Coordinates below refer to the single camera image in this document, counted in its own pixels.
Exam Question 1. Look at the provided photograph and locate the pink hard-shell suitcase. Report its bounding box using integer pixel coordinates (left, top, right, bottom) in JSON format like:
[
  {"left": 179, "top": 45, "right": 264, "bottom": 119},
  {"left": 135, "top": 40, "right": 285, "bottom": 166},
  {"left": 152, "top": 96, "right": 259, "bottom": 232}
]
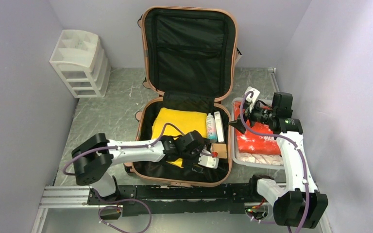
[{"left": 125, "top": 6, "right": 241, "bottom": 187}]

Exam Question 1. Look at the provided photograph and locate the white flat book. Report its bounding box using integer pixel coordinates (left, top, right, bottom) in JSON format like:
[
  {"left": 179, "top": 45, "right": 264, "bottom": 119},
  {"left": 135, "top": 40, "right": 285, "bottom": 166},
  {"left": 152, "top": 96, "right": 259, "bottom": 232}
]
[{"left": 214, "top": 111, "right": 225, "bottom": 143}]

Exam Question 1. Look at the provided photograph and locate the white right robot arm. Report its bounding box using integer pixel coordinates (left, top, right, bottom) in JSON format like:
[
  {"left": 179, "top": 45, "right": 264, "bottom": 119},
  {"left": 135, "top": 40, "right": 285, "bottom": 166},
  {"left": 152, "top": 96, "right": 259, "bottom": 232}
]
[{"left": 229, "top": 87, "right": 328, "bottom": 233}]

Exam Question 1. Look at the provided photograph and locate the red garment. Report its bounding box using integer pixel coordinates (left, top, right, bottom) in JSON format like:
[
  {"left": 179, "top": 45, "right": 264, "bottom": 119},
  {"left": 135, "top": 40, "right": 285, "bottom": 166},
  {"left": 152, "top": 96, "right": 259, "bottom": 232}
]
[{"left": 233, "top": 101, "right": 281, "bottom": 155}]

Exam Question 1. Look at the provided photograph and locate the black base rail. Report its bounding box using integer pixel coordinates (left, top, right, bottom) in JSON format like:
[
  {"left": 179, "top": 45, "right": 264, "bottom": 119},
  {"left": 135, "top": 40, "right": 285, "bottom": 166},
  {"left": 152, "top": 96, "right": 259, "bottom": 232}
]
[{"left": 87, "top": 183, "right": 263, "bottom": 216}]

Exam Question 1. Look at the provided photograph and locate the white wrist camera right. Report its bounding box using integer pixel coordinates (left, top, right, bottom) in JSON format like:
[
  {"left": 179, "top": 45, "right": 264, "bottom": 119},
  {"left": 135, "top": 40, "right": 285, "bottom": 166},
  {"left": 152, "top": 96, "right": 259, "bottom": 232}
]
[{"left": 244, "top": 86, "right": 260, "bottom": 110}]

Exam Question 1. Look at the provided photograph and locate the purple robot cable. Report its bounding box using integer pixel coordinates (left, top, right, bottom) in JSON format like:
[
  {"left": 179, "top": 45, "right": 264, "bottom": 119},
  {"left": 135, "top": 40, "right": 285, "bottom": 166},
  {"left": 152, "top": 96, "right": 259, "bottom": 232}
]
[{"left": 61, "top": 122, "right": 174, "bottom": 178}]

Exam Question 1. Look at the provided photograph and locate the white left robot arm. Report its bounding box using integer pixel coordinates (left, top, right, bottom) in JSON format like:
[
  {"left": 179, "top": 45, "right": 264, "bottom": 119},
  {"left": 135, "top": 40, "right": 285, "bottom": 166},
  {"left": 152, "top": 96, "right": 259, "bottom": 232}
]
[{"left": 71, "top": 131, "right": 208, "bottom": 204}]

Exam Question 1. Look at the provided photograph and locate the small brown cardboard box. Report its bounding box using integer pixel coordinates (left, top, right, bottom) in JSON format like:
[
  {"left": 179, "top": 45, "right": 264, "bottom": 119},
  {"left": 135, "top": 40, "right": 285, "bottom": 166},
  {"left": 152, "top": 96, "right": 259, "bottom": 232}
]
[{"left": 210, "top": 143, "right": 228, "bottom": 159}]

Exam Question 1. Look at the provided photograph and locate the white plastic mesh basket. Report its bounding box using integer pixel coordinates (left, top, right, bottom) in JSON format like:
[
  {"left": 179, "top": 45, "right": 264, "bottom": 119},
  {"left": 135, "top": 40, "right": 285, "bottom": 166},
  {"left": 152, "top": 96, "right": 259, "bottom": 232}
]
[{"left": 229, "top": 96, "right": 291, "bottom": 169}]

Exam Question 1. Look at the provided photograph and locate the white plastic drawer organizer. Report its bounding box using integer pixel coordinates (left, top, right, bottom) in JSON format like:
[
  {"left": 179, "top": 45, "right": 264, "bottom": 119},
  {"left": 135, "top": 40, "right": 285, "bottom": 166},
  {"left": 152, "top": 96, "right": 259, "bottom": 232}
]
[{"left": 49, "top": 30, "right": 111, "bottom": 99}]

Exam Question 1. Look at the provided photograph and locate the yellow garment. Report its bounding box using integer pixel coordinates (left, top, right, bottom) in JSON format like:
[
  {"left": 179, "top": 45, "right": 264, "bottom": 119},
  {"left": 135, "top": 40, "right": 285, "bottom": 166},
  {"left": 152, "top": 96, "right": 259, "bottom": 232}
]
[{"left": 151, "top": 107, "right": 207, "bottom": 150}]

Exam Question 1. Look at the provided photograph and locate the white bottle teal cap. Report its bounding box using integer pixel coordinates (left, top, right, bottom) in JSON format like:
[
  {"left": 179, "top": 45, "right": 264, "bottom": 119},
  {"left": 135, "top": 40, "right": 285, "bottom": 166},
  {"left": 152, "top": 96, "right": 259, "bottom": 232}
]
[{"left": 206, "top": 113, "right": 218, "bottom": 143}]

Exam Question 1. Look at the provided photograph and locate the white printed garment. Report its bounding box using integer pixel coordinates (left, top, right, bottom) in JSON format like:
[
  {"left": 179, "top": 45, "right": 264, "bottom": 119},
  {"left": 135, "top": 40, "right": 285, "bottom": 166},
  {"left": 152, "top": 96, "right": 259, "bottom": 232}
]
[{"left": 234, "top": 153, "right": 283, "bottom": 169}]

